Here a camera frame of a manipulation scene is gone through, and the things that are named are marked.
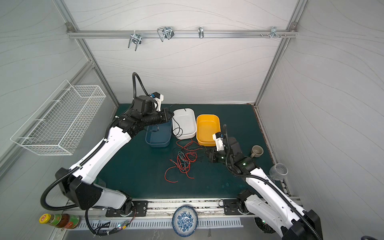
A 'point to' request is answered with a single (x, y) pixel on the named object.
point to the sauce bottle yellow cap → (64, 220)
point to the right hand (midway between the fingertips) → (207, 148)
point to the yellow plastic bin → (206, 125)
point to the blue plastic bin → (161, 138)
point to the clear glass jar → (278, 171)
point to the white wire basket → (59, 124)
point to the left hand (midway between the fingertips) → (176, 111)
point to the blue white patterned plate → (185, 221)
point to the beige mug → (256, 151)
